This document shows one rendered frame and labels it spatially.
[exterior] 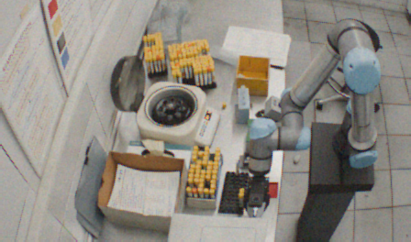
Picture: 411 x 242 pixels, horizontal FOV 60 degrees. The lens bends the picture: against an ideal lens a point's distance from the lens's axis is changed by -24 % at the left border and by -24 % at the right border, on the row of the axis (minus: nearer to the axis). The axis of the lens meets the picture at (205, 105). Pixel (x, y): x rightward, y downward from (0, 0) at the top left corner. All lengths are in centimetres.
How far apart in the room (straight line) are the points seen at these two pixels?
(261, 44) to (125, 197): 97
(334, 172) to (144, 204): 69
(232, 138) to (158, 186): 36
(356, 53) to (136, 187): 93
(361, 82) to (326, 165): 56
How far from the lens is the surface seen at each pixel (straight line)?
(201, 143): 167
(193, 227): 120
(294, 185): 263
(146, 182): 158
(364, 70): 108
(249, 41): 208
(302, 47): 341
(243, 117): 173
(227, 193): 157
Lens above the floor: 227
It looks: 49 degrees down
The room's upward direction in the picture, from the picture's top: 7 degrees counter-clockwise
